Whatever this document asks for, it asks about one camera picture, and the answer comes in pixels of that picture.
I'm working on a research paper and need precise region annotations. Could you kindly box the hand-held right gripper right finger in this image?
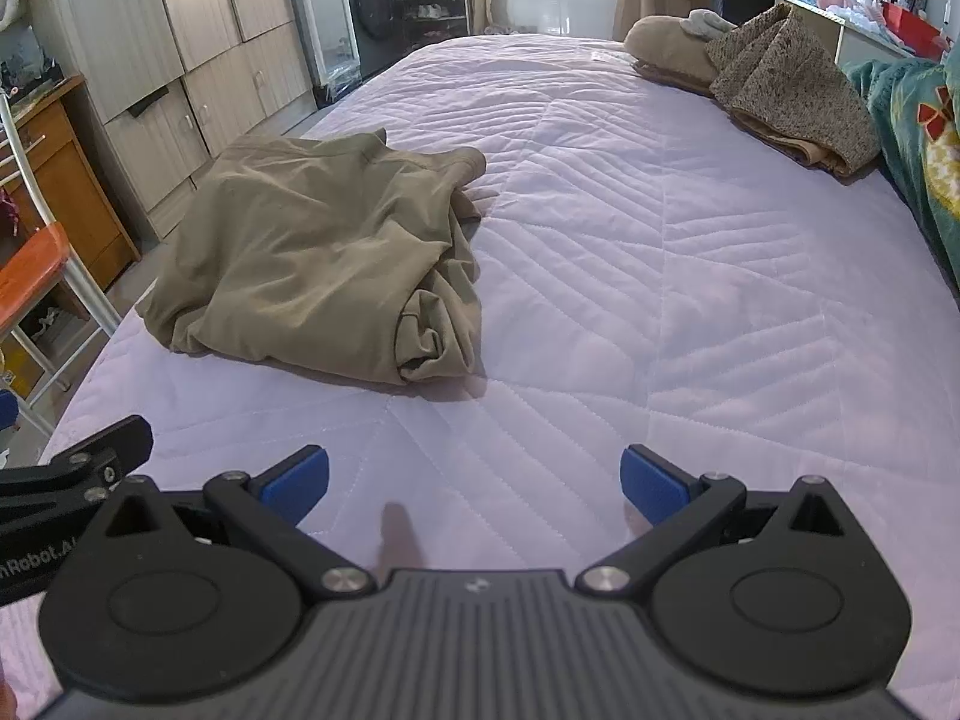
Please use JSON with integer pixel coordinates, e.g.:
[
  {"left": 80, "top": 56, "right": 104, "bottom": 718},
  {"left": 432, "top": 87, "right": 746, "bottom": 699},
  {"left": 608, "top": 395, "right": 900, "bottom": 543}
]
[{"left": 574, "top": 444, "right": 862, "bottom": 601}]

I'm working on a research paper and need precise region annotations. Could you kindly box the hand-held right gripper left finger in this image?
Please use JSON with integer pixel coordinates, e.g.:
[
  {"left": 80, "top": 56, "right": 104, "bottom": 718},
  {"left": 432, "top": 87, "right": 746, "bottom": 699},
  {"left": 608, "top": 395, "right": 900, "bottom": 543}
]
[{"left": 105, "top": 445, "right": 377, "bottom": 602}]

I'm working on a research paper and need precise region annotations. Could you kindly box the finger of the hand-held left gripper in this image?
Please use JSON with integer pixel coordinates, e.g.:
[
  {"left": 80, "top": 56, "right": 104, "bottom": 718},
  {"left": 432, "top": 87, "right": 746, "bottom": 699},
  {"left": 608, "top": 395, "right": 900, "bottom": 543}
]
[{"left": 0, "top": 415, "right": 155, "bottom": 520}]

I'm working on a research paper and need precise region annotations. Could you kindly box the khaki t-shirt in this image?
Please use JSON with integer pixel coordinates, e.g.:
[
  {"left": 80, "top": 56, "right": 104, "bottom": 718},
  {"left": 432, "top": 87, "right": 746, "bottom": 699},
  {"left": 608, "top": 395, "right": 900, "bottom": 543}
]
[{"left": 139, "top": 129, "right": 488, "bottom": 389}]

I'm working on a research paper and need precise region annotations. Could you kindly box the bed with lilac quilted cover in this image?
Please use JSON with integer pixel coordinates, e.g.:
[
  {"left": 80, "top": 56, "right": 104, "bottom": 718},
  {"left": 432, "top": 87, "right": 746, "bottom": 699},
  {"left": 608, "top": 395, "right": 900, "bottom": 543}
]
[{"left": 0, "top": 34, "right": 947, "bottom": 720}]

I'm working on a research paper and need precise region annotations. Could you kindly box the wooden desk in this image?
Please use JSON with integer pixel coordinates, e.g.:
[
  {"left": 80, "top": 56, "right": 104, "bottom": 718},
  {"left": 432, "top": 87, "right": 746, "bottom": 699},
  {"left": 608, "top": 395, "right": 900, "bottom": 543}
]
[{"left": 0, "top": 73, "right": 142, "bottom": 293}]

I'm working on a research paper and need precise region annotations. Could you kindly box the folded beige garment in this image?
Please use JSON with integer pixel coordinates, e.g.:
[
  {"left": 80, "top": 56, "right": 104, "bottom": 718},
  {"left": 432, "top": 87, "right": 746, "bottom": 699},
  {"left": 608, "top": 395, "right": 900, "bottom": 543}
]
[{"left": 731, "top": 109, "right": 856, "bottom": 179}]

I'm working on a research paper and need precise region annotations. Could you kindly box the speckled brown knit sweater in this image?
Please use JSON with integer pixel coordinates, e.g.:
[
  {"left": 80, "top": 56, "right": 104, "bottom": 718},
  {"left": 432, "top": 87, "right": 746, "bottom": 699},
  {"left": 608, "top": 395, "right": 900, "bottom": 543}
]
[{"left": 705, "top": 4, "right": 880, "bottom": 179}]

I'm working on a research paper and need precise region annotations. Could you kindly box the beige wardrobe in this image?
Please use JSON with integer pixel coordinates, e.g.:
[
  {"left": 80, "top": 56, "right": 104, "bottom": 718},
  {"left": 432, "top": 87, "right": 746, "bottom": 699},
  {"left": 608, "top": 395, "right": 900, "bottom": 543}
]
[{"left": 30, "top": 0, "right": 316, "bottom": 241}]

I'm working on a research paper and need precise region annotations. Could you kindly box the folded tan fleece garment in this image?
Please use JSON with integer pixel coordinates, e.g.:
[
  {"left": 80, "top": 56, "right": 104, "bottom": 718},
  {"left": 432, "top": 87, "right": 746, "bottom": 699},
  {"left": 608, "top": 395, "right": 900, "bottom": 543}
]
[{"left": 624, "top": 13, "right": 732, "bottom": 97}]

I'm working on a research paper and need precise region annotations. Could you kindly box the teal printed blanket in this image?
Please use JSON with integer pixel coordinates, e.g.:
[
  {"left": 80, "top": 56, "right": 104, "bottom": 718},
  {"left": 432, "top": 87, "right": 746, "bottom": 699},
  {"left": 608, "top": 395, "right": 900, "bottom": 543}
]
[{"left": 840, "top": 37, "right": 960, "bottom": 308}]

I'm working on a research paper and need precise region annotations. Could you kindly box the grey cloth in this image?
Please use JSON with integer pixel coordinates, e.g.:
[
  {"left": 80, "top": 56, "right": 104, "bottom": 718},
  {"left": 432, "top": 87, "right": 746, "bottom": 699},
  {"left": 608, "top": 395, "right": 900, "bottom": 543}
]
[{"left": 679, "top": 9, "right": 740, "bottom": 40}]

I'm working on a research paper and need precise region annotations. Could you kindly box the white shelf unit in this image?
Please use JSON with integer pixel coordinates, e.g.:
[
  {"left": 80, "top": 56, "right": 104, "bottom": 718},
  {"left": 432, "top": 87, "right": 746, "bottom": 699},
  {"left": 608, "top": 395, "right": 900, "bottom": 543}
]
[{"left": 776, "top": 0, "right": 946, "bottom": 72}]

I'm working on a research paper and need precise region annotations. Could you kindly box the washing machine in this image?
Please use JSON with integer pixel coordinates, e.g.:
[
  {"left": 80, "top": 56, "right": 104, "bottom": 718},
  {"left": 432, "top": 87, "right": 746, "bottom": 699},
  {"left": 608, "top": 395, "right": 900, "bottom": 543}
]
[{"left": 341, "top": 0, "right": 402, "bottom": 80}]

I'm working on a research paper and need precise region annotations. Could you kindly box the red box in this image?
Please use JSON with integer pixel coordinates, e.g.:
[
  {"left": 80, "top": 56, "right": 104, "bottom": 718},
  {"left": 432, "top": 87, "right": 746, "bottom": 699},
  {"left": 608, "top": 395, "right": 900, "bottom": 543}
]
[{"left": 879, "top": 0, "right": 946, "bottom": 53}]

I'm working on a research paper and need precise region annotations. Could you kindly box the orange chair with metal frame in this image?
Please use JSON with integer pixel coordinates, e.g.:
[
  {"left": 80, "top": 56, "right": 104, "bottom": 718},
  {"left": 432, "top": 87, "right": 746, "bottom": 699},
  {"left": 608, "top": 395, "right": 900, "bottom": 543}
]
[{"left": 0, "top": 97, "right": 121, "bottom": 436}]

